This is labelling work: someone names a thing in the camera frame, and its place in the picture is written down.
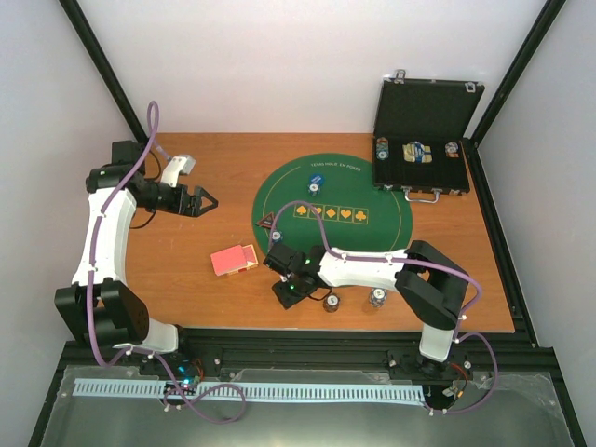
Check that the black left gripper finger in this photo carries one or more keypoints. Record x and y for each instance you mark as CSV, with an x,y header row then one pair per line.
x,y
199,210
204,197

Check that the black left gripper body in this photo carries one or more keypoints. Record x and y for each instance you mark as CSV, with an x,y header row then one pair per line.
x,y
169,205

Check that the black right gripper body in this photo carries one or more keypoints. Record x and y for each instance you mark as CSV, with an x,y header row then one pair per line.
x,y
293,277

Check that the blue 50 chips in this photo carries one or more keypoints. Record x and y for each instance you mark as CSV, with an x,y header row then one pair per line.
x,y
276,236

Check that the brown 100 chip stack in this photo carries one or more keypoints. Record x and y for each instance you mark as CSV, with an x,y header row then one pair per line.
x,y
331,303

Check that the black triangular all-in button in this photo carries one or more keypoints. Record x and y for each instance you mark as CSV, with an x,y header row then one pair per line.
x,y
266,221

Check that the red playing card deck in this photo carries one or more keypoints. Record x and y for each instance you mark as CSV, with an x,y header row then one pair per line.
x,y
234,260

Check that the blue orange 10 chip stack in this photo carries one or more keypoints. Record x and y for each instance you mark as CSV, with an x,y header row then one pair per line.
x,y
377,297

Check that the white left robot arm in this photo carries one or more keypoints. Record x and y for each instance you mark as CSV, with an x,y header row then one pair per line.
x,y
98,307

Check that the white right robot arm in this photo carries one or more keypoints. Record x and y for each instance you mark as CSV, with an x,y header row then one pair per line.
x,y
431,285

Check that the round green poker mat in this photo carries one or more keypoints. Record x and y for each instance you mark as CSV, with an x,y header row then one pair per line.
x,y
357,216

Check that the chip stack in case left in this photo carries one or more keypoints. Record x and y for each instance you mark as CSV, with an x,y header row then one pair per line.
x,y
382,148

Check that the chip stack in case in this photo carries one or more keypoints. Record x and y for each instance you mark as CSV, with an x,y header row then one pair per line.
x,y
452,149
382,148

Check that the card pack in case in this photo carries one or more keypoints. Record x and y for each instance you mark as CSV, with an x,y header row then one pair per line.
x,y
416,152

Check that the black poker case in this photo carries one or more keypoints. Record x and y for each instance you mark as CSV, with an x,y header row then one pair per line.
x,y
432,112

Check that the chip stack in case right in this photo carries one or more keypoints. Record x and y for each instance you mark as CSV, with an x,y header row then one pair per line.
x,y
452,149

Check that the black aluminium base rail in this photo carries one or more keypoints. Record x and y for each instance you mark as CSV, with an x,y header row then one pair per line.
x,y
221,353

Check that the light blue cable duct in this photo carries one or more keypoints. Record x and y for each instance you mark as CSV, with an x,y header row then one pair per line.
x,y
255,392

